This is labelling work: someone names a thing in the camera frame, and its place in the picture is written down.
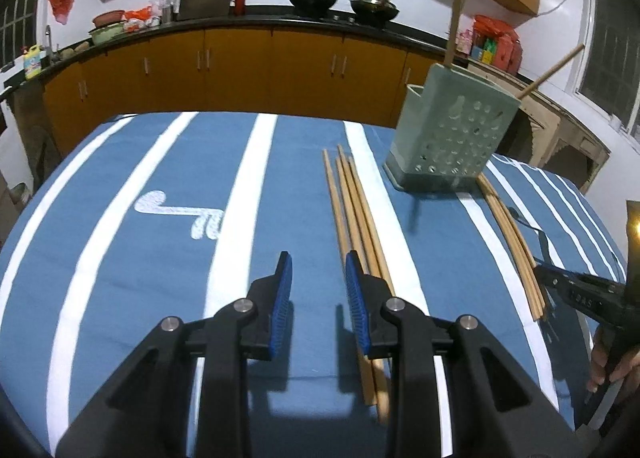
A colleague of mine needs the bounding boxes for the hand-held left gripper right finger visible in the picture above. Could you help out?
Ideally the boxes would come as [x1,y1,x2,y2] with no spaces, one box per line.
[345,250,585,458]

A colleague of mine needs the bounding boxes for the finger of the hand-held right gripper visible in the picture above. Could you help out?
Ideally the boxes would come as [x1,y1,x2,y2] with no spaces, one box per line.
[532,263,627,325]

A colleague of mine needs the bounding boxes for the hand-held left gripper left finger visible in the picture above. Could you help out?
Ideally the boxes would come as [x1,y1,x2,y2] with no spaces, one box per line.
[55,251,294,458]

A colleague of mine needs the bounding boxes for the wooden chopstick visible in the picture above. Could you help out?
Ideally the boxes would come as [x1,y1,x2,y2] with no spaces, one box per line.
[487,183,548,315]
[517,44,586,100]
[482,175,543,320]
[445,0,466,70]
[335,157,391,421]
[338,144,388,284]
[322,149,376,408]
[477,174,538,321]
[347,155,397,298]

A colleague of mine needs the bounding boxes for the green perforated utensil holder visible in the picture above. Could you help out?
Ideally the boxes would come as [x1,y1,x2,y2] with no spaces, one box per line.
[382,63,523,195]

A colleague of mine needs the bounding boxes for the person's right hand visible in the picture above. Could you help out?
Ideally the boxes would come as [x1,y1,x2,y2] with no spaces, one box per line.
[586,329,640,395]

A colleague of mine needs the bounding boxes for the blue white striped tablecloth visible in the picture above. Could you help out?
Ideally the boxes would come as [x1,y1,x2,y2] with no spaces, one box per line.
[0,110,628,458]

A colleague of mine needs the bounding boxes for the beige side cabinet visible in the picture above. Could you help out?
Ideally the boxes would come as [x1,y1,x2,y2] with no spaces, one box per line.
[467,58,612,194]

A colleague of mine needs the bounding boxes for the window with mesh screen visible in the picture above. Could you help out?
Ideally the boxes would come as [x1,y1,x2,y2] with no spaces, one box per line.
[575,0,640,139]

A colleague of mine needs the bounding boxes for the orange lower kitchen cabinets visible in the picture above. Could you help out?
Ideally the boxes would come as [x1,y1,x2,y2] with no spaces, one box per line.
[42,25,426,144]

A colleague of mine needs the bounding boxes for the red packages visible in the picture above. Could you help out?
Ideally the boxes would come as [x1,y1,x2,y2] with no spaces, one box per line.
[470,14,523,74]

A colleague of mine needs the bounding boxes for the black kitchen countertop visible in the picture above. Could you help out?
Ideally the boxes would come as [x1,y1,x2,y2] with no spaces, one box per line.
[5,13,471,89]

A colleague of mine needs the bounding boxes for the black wok with lid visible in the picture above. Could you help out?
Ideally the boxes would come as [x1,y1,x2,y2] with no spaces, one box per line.
[349,0,401,29]

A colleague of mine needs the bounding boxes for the black open wok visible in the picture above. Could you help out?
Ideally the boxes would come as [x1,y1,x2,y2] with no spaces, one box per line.
[286,0,340,19]

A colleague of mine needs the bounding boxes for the dark cutting board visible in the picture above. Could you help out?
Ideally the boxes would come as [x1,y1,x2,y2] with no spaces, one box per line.
[177,0,235,21]

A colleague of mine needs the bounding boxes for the red white plastic bags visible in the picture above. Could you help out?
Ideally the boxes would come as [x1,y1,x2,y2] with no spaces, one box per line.
[125,8,161,31]

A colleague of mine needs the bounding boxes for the glass jar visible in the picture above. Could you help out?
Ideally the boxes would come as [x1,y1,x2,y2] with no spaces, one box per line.
[151,0,179,24]

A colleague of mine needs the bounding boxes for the reddish basin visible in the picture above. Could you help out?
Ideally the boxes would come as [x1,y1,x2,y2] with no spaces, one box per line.
[92,10,128,29]

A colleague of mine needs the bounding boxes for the detergent bottle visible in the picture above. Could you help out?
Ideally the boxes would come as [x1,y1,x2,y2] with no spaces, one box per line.
[23,44,47,80]

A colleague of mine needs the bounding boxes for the barred window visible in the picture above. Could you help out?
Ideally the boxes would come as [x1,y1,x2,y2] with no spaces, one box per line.
[0,0,43,66]

